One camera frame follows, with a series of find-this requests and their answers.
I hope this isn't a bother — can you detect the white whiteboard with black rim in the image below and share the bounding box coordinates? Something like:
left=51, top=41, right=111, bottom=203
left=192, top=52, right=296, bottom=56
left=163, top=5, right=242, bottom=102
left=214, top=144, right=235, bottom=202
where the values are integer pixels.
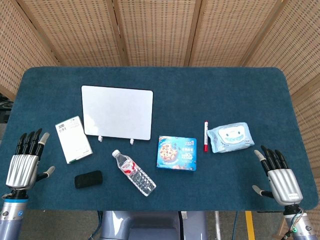
left=81, top=85, right=154, bottom=141

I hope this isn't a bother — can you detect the white cardboard box green edge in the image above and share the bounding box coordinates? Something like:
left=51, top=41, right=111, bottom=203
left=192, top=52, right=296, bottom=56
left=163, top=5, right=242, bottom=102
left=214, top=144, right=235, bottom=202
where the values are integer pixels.
left=54, top=115, right=94, bottom=165

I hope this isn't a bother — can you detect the woven bamboo folding screen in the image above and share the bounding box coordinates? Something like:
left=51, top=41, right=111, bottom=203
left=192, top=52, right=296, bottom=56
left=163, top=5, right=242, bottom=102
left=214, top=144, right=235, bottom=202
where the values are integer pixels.
left=0, top=0, right=320, bottom=238

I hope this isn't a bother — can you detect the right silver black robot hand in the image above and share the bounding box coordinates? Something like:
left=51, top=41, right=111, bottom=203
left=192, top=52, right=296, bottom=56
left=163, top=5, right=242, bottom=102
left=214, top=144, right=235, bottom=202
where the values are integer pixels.
left=251, top=145, right=303, bottom=206

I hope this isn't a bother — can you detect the red and white marker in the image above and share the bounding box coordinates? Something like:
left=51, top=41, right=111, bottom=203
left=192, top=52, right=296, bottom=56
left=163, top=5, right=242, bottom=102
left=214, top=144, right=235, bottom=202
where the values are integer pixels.
left=202, top=121, right=210, bottom=153

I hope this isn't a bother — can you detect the blue cable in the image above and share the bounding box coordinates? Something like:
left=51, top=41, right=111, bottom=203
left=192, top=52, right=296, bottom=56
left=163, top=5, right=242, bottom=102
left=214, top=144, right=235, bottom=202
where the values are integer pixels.
left=91, top=211, right=104, bottom=240
left=231, top=211, right=238, bottom=240

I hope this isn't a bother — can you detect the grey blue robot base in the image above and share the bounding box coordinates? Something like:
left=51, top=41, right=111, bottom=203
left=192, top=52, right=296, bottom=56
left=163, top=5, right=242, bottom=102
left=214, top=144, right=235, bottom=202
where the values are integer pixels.
left=99, top=210, right=208, bottom=240

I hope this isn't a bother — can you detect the dark background equipment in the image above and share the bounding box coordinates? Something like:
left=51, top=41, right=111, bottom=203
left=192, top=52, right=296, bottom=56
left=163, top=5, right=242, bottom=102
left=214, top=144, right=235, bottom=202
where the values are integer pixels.
left=0, top=93, right=13, bottom=123

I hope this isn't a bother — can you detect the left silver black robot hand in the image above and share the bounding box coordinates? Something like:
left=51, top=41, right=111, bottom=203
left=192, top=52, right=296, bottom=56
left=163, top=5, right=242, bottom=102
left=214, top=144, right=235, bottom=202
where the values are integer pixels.
left=5, top=128, right=56, bottom=192

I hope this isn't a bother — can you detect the clear water bottle red label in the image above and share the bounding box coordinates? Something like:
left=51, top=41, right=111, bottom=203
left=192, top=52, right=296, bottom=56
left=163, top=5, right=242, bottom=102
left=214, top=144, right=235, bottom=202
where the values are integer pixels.
left=111, top=149, right=157, bottom=197

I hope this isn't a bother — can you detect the blue cookie box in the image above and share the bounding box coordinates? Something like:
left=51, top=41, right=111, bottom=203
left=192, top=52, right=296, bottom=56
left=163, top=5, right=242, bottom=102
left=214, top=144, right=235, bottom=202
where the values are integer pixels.
left=156, top=135, right=198, bottom=172

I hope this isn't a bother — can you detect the dark teal table mat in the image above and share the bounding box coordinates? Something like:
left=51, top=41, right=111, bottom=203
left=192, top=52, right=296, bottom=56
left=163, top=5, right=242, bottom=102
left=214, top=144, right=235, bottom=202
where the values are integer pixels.
left=0, top=66, right=320, bottom=212

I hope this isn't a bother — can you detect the black eraser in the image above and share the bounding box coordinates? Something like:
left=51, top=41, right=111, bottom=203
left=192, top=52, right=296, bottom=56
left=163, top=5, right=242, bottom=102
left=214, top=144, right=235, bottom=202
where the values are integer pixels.
left=74, top=170, right=103, bottom=189

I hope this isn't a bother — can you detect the light blue wet wipes pack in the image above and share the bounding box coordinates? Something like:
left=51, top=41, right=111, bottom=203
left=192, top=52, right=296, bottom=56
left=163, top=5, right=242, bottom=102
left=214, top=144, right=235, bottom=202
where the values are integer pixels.
left=206, top=122, right=255, bottom=154

